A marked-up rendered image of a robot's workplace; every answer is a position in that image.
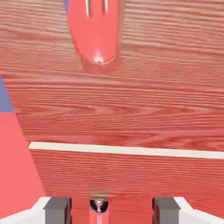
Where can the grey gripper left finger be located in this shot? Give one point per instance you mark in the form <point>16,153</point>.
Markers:
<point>56,211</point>

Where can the red wooden cabinet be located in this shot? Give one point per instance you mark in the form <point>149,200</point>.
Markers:
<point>122,150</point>

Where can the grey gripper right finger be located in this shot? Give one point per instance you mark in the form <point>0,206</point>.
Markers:
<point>166,211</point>

